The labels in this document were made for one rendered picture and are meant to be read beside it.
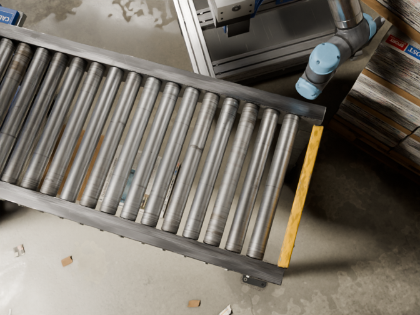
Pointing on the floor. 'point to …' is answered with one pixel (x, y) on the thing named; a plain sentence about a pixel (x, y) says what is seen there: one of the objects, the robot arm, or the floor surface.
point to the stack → (386, 104)
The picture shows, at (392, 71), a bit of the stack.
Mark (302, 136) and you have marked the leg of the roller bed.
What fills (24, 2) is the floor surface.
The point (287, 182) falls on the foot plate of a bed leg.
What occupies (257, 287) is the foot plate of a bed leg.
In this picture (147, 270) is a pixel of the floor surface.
